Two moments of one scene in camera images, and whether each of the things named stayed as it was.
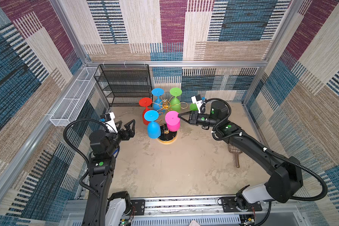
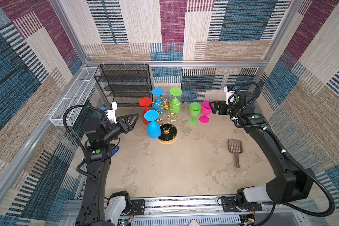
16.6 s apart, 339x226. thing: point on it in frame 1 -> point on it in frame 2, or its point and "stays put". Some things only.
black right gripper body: [202, 119] -> [225, 109]
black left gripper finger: [120, 122] -> [127, 118]
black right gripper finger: [180, 115] -> [215, 109]
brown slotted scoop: [236, 150] stays put
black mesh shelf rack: [125, 85] stays put
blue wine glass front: [153, 129] stays put
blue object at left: [116, 151] stays put
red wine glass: [146, 102] stays put
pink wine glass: [173, 121] -> [206, 109]
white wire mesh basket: [66, 113] stays put
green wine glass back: [175, 107] stays put
